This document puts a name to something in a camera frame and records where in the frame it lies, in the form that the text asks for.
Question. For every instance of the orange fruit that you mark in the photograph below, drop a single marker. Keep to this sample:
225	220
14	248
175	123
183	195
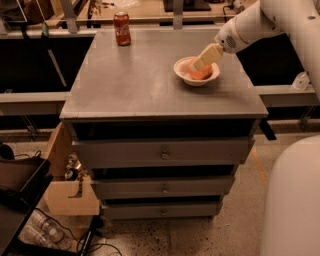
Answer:
202	74

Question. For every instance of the grey drawer cabinet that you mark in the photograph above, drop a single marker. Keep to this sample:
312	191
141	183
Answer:
133	93

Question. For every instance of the white paper bowl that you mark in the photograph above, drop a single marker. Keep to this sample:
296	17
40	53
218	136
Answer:
181	70

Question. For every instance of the wooden crate with items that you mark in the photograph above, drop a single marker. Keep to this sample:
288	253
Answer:
63	197

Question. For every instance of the wooden back workbench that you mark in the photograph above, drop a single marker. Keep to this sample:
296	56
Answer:
146	12

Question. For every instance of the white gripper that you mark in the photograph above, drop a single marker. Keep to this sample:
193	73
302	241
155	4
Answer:
227	40

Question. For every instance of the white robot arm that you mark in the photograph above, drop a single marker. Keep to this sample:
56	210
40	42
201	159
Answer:
291	224

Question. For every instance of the middle grey drawer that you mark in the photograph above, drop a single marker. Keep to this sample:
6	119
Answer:
162	187

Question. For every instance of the black cart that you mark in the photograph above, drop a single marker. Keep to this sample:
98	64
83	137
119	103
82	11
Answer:
22	184

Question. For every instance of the clear plastic bottle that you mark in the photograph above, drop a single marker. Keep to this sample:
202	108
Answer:
47	226

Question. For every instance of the grey drawer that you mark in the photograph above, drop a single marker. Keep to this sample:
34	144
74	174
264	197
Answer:
162	187
154	153
149	211

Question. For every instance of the top grey drawer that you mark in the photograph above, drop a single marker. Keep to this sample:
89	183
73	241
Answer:
154	153

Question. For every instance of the red soda can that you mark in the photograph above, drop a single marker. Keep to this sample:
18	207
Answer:
121	26

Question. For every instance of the bottom grey drawer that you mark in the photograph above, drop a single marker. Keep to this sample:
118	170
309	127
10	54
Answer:
149	211

